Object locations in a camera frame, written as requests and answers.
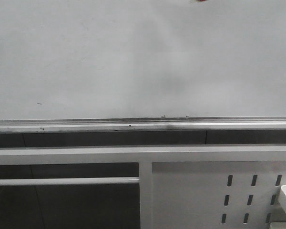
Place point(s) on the white metal whiteboard stand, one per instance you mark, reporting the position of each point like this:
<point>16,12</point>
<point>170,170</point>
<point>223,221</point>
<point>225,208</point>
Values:
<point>158,187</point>

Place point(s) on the large white whiteboard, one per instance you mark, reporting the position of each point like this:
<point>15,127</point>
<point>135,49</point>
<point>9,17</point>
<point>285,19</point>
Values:
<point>79,65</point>

